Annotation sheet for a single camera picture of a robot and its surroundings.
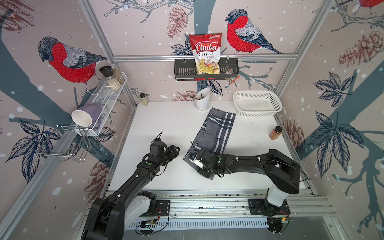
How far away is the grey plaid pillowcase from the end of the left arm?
166 mm

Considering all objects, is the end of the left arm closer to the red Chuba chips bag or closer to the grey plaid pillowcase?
the grey plaid pillowcase

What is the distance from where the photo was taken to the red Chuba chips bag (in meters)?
0.81

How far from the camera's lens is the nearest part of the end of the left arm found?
66 cm
